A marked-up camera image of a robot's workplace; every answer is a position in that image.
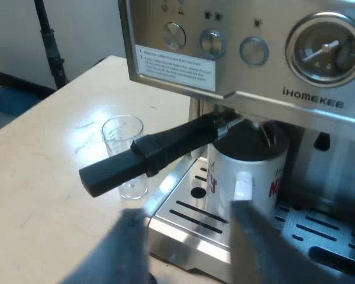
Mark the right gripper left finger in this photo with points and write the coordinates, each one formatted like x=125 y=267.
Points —
x=127 y=251

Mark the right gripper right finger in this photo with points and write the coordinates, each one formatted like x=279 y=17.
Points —
x=260 y=251

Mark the white mug with red print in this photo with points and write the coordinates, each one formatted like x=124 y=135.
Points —
x=251 y=165

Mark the steel espresso machine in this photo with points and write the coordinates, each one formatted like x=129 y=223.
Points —
x=254 y=59

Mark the clear measuring glass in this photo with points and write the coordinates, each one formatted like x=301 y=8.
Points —
x=121 y=133

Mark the black tripod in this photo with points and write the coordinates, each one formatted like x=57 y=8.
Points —
x=51 y=47

